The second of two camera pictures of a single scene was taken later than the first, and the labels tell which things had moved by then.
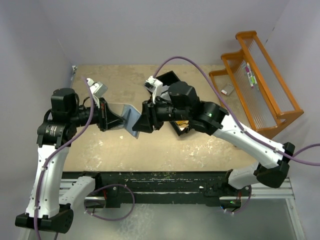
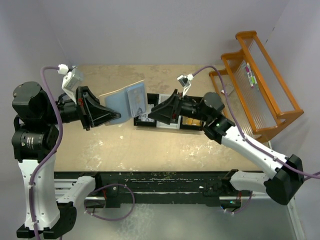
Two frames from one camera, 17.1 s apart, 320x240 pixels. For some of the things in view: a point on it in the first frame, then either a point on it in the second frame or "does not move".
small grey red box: x=227 y=89 does not move
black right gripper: x=146 y=121 -> x=170 y=109
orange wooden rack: x=249 y=85 does not move
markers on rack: x=252 y=79 does not move
